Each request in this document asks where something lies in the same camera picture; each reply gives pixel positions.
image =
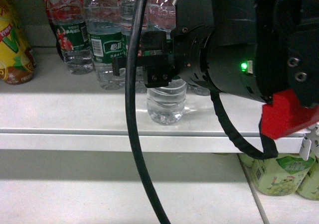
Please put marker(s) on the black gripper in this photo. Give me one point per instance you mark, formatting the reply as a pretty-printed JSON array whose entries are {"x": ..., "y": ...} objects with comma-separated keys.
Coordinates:
[{"x": 190, "y": 60}]

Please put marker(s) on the clear water bottle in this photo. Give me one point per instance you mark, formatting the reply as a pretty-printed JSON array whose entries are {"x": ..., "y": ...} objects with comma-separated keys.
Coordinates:
[{"x": 165, "y": 104}]

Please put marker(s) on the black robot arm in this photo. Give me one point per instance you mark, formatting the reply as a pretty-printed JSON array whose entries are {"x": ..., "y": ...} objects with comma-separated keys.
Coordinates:
[{"x": 255, "y": 49}]

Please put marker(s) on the right water bottle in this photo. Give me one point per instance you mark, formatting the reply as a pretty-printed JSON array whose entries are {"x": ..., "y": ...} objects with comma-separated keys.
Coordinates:
[{"x": 198, "y": 90}]

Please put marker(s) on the middle back water bottle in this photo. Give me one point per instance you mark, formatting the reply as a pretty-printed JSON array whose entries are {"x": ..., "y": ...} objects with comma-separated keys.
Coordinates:
[{"x": 127, "y": 8}]

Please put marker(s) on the far left water bottle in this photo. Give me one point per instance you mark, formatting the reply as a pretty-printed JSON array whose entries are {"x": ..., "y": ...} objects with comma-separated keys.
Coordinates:
[{"x": 69, "y": 23}]

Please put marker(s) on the white metal shelf board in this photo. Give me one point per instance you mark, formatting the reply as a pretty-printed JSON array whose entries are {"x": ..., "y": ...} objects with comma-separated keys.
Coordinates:
[{"x": 60, "y": 111}]

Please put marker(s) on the yellow lemon tea bottle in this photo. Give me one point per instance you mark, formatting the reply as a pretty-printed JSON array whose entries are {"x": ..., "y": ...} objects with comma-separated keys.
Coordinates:
[{"x": 16, "y": 59}]

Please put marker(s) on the green grape drink bottle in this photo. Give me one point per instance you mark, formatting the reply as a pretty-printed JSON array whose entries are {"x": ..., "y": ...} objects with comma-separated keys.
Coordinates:
[{"x": 282, "y": 175}]

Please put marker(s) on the right green drink bottle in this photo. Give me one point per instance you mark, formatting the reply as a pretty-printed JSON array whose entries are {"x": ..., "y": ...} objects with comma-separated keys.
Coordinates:
[{"x": 309, "y": 187}]

